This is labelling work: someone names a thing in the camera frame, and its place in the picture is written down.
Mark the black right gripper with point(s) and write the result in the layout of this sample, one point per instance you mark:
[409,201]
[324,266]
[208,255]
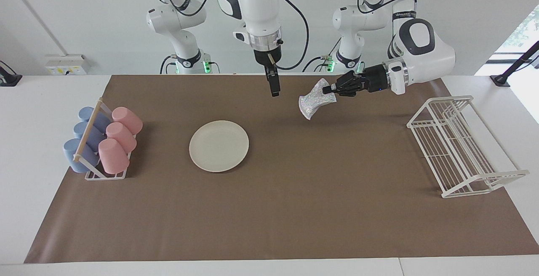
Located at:
[269,61]

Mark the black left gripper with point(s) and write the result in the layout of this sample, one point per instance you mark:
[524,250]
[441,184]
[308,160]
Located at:
[362,82]

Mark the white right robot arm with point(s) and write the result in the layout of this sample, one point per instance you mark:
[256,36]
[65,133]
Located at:
[252,2]

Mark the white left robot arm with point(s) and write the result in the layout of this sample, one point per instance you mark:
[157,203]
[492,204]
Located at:
[429,57]

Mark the cream round plate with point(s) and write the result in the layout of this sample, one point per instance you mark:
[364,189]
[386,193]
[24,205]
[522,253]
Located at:
[219,146]

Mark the brown table mat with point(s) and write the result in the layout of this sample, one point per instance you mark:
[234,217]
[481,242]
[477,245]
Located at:
[294,208]

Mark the pink plastic cup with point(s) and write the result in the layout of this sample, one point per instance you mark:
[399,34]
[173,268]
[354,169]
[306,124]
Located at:
[113,156]
[128,119]
[122,137]

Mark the black stand with pole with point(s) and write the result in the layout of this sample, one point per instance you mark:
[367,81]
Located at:
[501,79]

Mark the blue plastic cup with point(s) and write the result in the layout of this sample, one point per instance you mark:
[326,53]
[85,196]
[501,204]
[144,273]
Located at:
[71,154]
[96,136]
[101,120]

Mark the white wall socket box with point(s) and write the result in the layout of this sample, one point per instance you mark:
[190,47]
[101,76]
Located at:
[65,65]

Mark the black clamp mount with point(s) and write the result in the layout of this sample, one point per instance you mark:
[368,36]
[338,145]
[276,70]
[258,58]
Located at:
[8,78]

